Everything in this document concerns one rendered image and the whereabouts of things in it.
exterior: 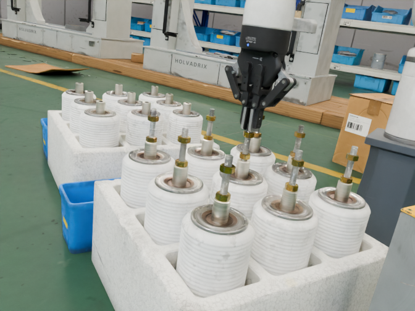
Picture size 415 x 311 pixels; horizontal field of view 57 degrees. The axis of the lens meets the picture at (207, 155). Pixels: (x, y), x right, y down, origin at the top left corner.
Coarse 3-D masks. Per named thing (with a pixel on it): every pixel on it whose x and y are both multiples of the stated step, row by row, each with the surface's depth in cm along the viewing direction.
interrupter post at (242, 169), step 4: (240, 160) 64; (248, 160) 64; (240, 164) 63; (244, 164) 63; (248, 164) 63; (236, 168) 64; (240, 168) 63; (244, 168) 63; (248, 168) 64; (236, 172) 64; (240, 172) 64; (244, 172) 64; (236, 176) 64; (240, 176) 64; (244, 176) 64
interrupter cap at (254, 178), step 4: (220, 172) 64; (248, 172) 67; (252, 172) 67; (256, 172) 67; (220, 176) 64; (232, 176) 64; (248, 176) 65; (252, 176) 65; (256, 176) 65; (260, 176) 65; (232, 180) 62; (236, 180) 62; (240, 180) 62; (244, 180) 63; (248, 180) 63; (252, 180) 63; (256, 180) 64; (260, 180) 63; (240, 184) 61; (244, 184) 61; (248, 184) 61; (252, 184) 62; (256, 184) 62
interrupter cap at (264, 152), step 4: (240, 144) 82; (236, 148) 80; (240, 148) 80; (260, 148) 82; (264, 148) 82; (248, 152) 77; (252, 152) 78; (256, 152) 79; (260, 152) 79; (264, 152) 79; (268, 152) 79; (256, 156) 77; (260, 156) 77; (264, 156) 77
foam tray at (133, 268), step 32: (96, 192) 71; (96, 224) 73; (128, 224) 59; (96, 256) 74; (128, 256) 58; (160, 256) 52; (320, 256) 57; (352, 256) 59; (384, 256) 60; (128, 288) 58; (160, 288) 48; (256, 288) 48; (288, 288) 49; (320, 288) 53; (352, 288) 58
